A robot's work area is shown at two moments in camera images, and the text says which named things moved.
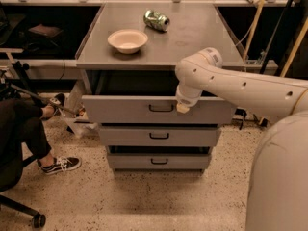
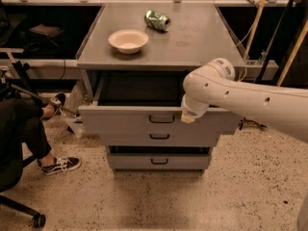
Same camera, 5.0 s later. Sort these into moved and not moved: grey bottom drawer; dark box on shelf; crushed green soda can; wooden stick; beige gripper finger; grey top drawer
Moved: grey top drawer; beige gripper finger
Not moved: grey bottom drawer; wooden stick; dark box on shelf; crushed green soda can
